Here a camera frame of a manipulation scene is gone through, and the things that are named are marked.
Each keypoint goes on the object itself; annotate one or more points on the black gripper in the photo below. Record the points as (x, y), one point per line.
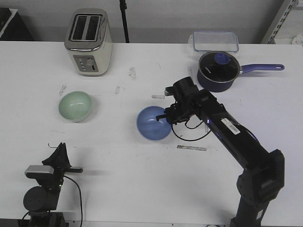
(55, 182)
(184, 106)

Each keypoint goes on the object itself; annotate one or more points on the blue bowl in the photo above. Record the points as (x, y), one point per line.
(149, 127)

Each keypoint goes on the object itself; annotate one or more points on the green bowl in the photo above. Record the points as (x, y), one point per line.
(75, 106)

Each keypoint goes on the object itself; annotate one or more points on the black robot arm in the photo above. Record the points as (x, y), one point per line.
(41, 201)
(263, 172)

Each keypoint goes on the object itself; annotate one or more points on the dark blue saucepan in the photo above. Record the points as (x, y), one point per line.
(220, 87)

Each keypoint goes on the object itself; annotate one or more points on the glass pot lid blue knob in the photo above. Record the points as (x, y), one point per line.
(219, 67)

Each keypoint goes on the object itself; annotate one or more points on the clear plastic food container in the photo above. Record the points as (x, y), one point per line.
(204, 41)

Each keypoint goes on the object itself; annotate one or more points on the cream and chrome toaster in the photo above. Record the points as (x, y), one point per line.
(88, 41)

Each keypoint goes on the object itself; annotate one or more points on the black tripod pole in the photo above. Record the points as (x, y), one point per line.
(123, 7)

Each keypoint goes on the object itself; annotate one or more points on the white crumpled cloth on shelf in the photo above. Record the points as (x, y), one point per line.
(298, 39)

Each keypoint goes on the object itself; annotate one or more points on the grey metal shelf rack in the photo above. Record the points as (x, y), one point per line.
(287, 23)

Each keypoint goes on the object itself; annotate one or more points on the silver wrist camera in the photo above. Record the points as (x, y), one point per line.
(39, 171)

